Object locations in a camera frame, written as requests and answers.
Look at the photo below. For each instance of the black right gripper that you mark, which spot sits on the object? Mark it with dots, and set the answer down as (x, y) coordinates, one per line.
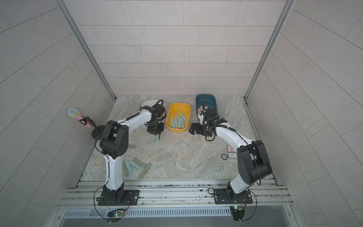
(199, 130)

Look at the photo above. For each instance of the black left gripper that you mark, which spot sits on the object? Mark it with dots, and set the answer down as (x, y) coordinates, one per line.
(159, 132)

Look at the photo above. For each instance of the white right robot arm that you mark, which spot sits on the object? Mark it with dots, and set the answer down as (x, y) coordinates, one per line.
(252, 158)

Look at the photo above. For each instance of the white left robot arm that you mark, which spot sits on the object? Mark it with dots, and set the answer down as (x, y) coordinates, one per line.
(114, 142)

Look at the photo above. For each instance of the dark teal storage box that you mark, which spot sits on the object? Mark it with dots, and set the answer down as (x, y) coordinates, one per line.
(209, 101)

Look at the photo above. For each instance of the white storage box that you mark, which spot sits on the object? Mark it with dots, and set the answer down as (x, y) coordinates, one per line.
(149, 105)

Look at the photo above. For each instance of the yellow storage box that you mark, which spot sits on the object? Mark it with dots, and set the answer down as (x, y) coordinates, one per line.
(174, 110)

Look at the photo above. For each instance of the small printed card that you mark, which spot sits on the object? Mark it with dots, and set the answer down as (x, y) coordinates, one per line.
(231, 152)

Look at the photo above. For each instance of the black microphone stand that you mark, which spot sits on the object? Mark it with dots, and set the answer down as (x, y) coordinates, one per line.
(97, 131)

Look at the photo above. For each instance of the pink toy microphone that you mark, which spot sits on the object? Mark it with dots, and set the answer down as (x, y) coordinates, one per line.
(75, 113)

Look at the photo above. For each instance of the left circuit board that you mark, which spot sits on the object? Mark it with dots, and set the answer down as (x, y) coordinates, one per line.
(119, 213)

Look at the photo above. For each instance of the circuit board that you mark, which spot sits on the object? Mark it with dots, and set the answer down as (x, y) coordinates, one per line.
(238, 212)
(119, 213)

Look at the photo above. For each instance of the right circuit board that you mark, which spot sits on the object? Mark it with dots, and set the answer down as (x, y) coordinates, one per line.
(238, 212)

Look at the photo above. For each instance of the aluminium rail frame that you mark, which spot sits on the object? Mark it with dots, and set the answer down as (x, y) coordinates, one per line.
(173, 193)

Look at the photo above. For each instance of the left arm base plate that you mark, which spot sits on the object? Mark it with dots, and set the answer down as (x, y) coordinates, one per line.
(118, 198)

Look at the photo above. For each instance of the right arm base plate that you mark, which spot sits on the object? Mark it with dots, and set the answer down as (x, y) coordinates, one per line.
(225, 196)

